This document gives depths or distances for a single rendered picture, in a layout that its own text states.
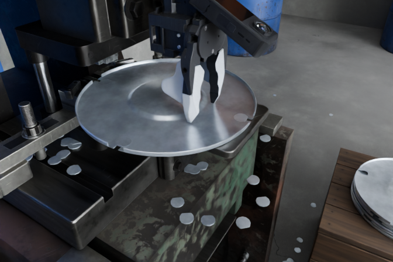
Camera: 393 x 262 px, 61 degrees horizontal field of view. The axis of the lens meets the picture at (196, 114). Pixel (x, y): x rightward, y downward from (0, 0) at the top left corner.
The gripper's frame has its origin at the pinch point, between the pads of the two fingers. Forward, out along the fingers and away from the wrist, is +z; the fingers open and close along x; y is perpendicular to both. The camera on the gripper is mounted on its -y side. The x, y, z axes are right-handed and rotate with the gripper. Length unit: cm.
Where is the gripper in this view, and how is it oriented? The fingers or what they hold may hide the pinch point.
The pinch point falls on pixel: (206, 106)
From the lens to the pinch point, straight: 50.7
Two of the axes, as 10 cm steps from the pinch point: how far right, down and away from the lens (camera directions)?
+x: -5.3, 4.5, -7.2
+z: 0.0, 8.5, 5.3
